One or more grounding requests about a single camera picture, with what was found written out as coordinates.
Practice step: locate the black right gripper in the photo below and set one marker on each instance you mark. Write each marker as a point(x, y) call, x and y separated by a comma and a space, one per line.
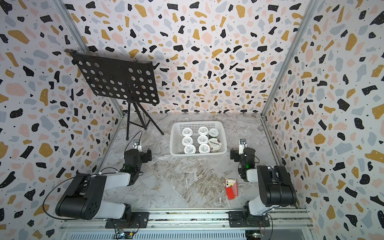
point(236, 155)

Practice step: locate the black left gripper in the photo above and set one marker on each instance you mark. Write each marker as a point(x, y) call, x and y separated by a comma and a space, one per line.
point(143, 156)

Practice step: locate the Chobani yogurt cup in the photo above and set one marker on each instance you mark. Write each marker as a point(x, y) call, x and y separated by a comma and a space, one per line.
point(215, 145)

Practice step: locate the green yogurt cup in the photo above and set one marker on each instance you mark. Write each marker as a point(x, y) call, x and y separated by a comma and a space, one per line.
point(213, 133)

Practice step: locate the white lid yogurt cup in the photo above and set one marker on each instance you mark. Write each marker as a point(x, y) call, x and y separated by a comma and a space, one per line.
point(202, 139)
point(203, 131)
point(187, 132)
point(190, 149)
point(204, 149)
point(187, 141)

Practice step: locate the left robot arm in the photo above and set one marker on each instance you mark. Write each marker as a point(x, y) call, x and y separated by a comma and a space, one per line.
point(83, 198)

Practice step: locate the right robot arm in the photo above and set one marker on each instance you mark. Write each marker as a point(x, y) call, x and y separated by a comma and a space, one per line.
point(274, 184)

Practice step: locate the white plastic basket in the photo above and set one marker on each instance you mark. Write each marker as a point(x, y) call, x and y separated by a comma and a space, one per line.
point(176, 146)

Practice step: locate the playing card box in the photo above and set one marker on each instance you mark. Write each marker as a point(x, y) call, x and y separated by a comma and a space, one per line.
point(232, 183)

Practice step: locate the red lighter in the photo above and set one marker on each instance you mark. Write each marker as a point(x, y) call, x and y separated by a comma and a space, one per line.
point(230, 194)

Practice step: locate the black perforated music stand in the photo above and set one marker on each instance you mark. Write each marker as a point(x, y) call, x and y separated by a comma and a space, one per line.
point(133, 82)

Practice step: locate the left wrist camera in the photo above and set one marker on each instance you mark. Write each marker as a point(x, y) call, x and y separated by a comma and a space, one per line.
point(137, 145)

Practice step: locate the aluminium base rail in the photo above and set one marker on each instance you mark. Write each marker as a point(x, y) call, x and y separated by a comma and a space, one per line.
point(196, 224)

